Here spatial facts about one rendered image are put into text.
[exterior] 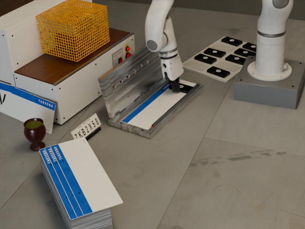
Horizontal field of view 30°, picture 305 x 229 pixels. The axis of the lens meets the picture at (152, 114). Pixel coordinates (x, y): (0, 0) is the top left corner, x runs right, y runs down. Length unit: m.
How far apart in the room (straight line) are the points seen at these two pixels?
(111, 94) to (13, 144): 0.43
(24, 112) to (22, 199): 0.51
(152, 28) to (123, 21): 1.01
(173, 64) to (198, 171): 0.55
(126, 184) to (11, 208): 0.40
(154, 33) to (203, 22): 0.97
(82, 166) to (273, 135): 0.78
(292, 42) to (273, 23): 0.65
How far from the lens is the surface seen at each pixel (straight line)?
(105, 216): 1.80
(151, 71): 2.52
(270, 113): 2.41
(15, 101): 2.46
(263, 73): 2.49
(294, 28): 3.18
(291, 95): 2.42
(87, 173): 1.92
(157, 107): 2.39
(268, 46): 2.43
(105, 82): 2.27
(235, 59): 2.77
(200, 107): 2.43
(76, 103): 2.40
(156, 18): 2.27
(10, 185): 2.11
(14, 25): 2.38
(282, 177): 2.07
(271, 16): 2.35
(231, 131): 2.29
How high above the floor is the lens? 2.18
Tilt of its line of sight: 33 degrees down
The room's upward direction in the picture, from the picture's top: 3 degrees counter-clockwise
